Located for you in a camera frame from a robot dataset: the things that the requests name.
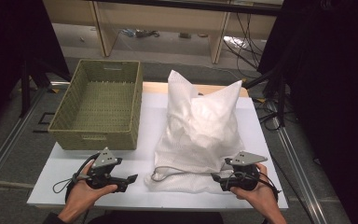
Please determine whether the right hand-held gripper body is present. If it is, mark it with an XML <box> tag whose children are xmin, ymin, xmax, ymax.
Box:
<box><xmin>219</xmin><ymin>150</ymin><xmax>269</xmax><ymax>192</ymax></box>

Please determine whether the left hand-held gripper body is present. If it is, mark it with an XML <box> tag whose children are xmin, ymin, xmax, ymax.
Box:
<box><xmin>86</xmin><ymin>147</ymin><xmax>129</xmax><ymax>193</ymax></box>

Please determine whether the white mesh laundry bag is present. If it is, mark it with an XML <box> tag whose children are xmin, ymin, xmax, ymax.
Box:
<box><xmin>144</xmin><ymin>69</ymin><xmax>246</xmax><ymax>194</ymax></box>

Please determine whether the green woven basket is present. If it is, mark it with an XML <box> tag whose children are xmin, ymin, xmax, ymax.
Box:
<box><xmin>47</xmin><ymin>59</ymin><xmax>144</xmax><ymax>151</ymax></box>

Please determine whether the person's right hand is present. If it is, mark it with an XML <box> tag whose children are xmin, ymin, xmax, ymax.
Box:
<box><xmin>230</xmin><ymin>162</ymin><xmax>283</xmax><ymax>220</ymax></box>

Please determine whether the person's left hand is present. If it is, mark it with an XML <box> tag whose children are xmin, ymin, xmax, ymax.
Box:
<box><xmin>64</xmin><ymin>160</ymin><xmax>118</xmax><ymax>220</ymax></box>

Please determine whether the person's dark clothing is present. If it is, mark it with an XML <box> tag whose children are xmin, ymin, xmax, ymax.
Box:
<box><xmin>88</xmin><ymin>210</ymin><xmax>225</xmax><ymax>224</ymax></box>

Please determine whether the black metal stand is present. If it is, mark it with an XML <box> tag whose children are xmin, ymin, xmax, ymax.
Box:
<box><xmin>18</xmin><ymin>55</ymin><xmax>75</xmax><ymax>119</ymax></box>
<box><xmin>243</xmin><ymin>66</ymin><xmax>289</xmax><ymax>128</ymax></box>

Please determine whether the black curtain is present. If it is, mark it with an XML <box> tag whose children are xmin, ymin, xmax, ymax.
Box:
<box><xmin>0</xmin><ymin>0</ymin><xmax>71</xmax><ymax>139</ymax></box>
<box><xmin>256</xmin><ymin>0</ymin><xmax>358</xmax><ymax>224</ymax></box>

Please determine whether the clear plastic bag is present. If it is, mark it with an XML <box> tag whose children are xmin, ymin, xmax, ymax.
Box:
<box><xmin>223</xmin><ymin>35</ymin><xmax>250</xmax><ymax>49</ymax></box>

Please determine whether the light wooden shelf unit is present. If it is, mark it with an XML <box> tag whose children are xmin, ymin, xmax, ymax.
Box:
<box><xmin>43</xmin><ymin>0</ymin><xmax>284</xmax><ymax>65</ymax></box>

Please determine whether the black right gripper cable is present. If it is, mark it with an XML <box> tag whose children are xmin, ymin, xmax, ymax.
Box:
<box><xmin>256</xmin><ymin>171</ymin><xmax>282</xmax><ymax>203</ymax></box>

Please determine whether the black floor cables bundle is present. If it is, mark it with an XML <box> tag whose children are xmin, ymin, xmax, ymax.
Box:
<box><xmin>222</xmin><ymin>12</ymin><xmax>263</xmax><ymax>72</ymax></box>
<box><xmin>254</xmin><ymin>95</ymin><xmax>283</xmax><ymax>133</ymax></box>

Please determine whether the aluminium floor rail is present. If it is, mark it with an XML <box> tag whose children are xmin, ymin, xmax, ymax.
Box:
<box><xmin>0</xmin><ymin>81</ymin><xmax>63</xmax><ymax>198</ymax></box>
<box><xmin>265</xmin><ymin>102</ymin><xmax>330</xmax><ymax>224</ymax></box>

